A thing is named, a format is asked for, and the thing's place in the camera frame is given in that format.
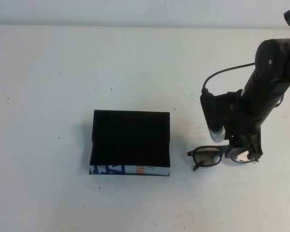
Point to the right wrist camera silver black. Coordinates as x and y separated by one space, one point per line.
212 116

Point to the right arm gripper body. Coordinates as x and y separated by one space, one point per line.
253 111

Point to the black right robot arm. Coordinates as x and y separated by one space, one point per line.
263 77

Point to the black framed glasses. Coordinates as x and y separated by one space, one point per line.
221 157

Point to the black box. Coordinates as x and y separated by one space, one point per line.
130 135

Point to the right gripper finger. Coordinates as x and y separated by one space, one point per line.
253 147
234 151

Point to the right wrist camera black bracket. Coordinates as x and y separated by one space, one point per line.
228 99

